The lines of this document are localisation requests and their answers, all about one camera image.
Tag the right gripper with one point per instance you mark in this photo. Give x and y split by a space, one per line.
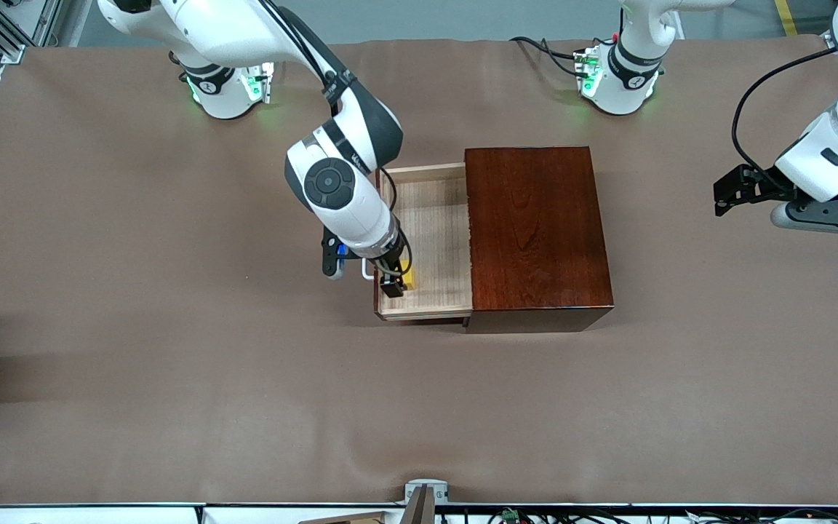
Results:
389 270

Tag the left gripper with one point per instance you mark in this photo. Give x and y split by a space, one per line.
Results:
762 186

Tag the yellow block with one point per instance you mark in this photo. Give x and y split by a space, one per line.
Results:
409 278

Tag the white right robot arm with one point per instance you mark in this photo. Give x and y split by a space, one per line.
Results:
244 29

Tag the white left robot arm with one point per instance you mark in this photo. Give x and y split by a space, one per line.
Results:
626 91

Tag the dark brown wooden cabinet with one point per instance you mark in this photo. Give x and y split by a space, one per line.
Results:
535 233

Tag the brown table cover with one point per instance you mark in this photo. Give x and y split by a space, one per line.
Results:
244 400

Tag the tan wooden board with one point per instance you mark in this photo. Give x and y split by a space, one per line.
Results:
361 518

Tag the grey camera bracket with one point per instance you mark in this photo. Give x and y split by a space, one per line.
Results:
426 486

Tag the white table edge rail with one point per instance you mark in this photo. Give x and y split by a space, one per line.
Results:
99 515

